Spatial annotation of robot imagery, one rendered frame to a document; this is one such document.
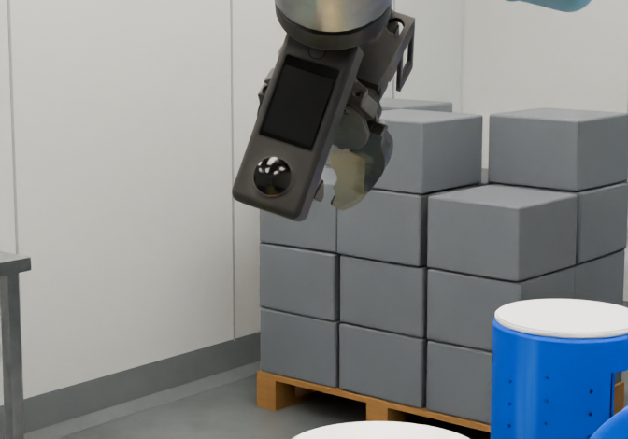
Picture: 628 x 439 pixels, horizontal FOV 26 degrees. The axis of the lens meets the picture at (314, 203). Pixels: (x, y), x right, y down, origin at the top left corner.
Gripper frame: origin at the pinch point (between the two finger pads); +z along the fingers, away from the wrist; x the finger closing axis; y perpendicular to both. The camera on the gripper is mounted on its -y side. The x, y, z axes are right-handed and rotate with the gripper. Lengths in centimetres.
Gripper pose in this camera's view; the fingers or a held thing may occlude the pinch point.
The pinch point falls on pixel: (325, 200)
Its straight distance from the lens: 97.5
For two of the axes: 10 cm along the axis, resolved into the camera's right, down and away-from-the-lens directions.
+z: 0.3, 5.5, 8.4
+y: 4.2, -7.7, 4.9
